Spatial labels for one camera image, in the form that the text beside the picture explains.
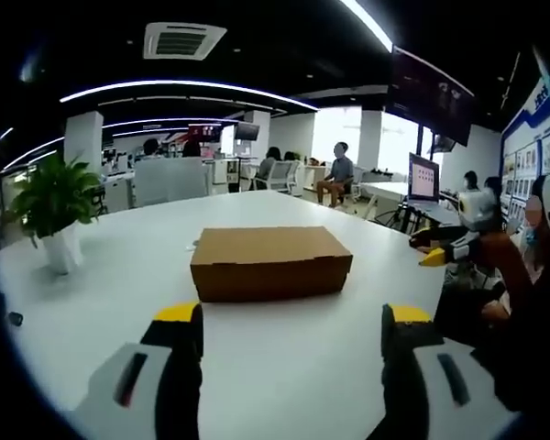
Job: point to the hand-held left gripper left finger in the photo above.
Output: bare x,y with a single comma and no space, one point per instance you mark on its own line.
165,366

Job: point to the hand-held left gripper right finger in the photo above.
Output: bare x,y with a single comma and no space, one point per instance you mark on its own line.
421,366

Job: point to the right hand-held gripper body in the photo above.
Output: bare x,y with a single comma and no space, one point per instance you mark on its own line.
479,215

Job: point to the brown cardboard shoe box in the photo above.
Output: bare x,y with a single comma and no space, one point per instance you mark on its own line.
270,261

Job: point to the laptop with lit screen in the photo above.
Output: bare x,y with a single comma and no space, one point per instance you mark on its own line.
424,181

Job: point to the white plant pot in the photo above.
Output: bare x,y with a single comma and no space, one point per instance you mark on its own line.
63,249

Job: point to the small black object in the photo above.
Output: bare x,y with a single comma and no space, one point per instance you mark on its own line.
15,318

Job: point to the white office chair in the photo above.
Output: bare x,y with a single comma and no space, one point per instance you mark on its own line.
282,176

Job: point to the grey desk partition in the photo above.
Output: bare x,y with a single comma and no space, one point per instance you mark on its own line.
170,181

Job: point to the green potted plant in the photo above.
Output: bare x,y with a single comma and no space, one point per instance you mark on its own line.
55,197

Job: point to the ceiling air conditioner vent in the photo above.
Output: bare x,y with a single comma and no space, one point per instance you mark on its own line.
183,41

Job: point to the wall poster board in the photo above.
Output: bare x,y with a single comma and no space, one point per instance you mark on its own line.
531,151

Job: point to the large dark wall screen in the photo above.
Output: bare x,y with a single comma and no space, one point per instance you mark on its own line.
433,96

